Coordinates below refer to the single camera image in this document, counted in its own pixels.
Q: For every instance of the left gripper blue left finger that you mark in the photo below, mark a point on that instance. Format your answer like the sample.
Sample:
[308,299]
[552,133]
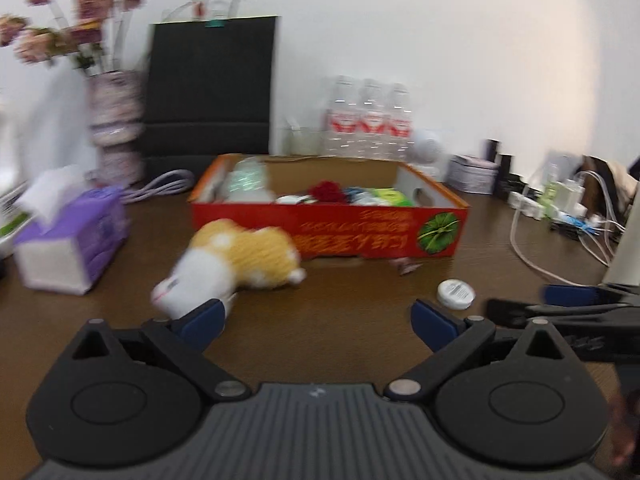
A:
[203,325]

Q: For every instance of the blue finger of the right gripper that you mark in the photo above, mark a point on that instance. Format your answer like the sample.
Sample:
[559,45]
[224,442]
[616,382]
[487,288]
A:
[583,296]

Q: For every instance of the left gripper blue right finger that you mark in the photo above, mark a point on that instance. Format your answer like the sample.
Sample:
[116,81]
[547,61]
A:
[434,326]

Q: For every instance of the white round lid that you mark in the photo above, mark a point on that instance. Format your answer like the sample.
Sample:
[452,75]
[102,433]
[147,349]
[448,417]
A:
[455,294]

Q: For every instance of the small clear candy wrapper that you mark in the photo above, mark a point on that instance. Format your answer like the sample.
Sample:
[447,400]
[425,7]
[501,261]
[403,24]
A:
[405,266]

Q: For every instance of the green tissue pack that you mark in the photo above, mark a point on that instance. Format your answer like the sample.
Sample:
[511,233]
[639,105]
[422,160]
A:
[391,197]

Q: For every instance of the greenish plastic bag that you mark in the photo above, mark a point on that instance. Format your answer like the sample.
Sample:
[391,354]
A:
[248,183]

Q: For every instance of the blue patterned packet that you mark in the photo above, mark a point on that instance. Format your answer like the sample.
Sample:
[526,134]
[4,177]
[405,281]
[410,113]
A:
[358,196]

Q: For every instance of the red rose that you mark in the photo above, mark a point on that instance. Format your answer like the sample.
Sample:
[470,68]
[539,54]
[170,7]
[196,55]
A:
[328,192]

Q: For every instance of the yellow white plush toy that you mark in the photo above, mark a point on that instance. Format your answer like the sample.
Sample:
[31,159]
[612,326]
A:
[222,258]

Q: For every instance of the white power strip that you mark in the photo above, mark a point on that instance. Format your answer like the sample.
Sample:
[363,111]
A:
[530,208]

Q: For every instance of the black cosmetic bottle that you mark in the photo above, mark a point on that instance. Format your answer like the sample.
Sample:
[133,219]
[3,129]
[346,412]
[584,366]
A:
[503,164]

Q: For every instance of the lavender tin box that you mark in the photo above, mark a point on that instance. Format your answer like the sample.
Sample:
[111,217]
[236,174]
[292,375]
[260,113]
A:
[471,175]

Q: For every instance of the red cardboard box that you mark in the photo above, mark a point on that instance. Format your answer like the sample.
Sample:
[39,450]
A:
[430,226]

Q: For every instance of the purple tissue box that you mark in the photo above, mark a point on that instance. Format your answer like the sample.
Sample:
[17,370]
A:
[72,234]

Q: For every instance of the white robot speaker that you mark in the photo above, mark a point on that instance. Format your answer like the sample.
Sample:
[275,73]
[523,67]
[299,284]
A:
[427,153]

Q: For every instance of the right water bottle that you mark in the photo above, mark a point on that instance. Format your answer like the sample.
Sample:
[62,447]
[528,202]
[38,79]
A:
[398,122]

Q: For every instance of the water bottle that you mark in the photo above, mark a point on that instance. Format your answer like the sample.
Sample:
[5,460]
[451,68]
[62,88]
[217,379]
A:
[341,119]
[371,120]
[398,122]

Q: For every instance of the glass cup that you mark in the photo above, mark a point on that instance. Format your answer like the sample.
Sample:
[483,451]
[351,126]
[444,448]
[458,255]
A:
[303,141]

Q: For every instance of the left water bottle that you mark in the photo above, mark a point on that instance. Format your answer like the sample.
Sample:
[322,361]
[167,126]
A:
[341,119]

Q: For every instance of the middle water bottle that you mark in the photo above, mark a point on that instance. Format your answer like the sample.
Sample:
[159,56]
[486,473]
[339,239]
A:
[371,120]

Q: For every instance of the purple patterned vase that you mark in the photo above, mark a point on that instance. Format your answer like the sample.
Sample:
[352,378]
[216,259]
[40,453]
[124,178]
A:
[115,122]

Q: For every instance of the black paper bag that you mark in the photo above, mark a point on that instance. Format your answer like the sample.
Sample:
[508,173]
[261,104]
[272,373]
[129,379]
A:
[208,88]

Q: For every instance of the pink dried flowers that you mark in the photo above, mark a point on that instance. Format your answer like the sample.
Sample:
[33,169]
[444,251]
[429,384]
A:
[89,33]

